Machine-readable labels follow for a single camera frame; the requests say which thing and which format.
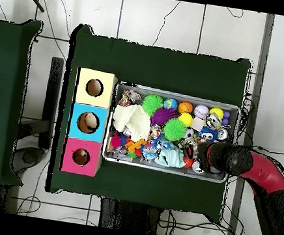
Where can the orange basketball toy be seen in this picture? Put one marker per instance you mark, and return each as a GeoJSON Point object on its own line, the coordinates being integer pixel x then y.
{"type": "Point", "coordinates": [185, 107]}

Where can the mint green cloth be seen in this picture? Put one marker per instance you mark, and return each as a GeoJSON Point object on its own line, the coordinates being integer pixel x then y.
{"type": "Point", "coordinates": [170, 157]}

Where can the green spiky ball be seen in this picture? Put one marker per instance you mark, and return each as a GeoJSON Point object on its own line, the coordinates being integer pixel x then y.
{"type": "Point", "coordinates": [153, 105]}
{"type": "Point", "coordinates": [175, 130]}

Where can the side table with green cloth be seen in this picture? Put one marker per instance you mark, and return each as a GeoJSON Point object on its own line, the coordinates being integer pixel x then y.
{"type": "Point", "coordinates": [0, 99]}

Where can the shallow clear mesh bin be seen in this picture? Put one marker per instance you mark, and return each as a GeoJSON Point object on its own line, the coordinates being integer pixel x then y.
{"type": "Point", "coordinates": [120, 159]}

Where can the smooth yellow ball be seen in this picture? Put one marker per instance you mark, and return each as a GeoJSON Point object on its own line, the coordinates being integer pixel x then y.
{"type": "Point", "coordinates": [216, 112]}

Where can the yellow tennis ball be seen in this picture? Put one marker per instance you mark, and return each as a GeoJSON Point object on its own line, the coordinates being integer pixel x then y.
{"type": "Point", "coordinates": [185, 119]}

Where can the blue globe ball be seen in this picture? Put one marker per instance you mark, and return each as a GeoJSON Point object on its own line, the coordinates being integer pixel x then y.
{"type": "Point", "coordinates": [170, 104]}

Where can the orange plastic toy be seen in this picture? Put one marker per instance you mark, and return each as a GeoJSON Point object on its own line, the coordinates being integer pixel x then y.
{"type": "Point", "coordinates": [135, 145]}

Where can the white baseball toy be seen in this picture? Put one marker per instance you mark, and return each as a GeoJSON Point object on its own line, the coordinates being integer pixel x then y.
{"type": "Point", "coordinates": [201, 111]}

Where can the wooden box with three holes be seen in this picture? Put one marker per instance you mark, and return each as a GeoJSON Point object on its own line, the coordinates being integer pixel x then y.
{"type": "Point", "coordinates": [91, 110]}

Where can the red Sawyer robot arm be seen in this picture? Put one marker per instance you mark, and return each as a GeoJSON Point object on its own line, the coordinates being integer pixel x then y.
{"type": "Point", "coordinates": [259, 177]}

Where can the cream muslin cloth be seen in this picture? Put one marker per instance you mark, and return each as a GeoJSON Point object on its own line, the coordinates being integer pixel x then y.
{"type": "Point", "coordinates": [131, 121]}

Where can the purple spiky ball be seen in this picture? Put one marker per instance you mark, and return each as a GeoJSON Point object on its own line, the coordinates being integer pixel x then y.
{"type": "Point", "coordinates": [163, 116]}

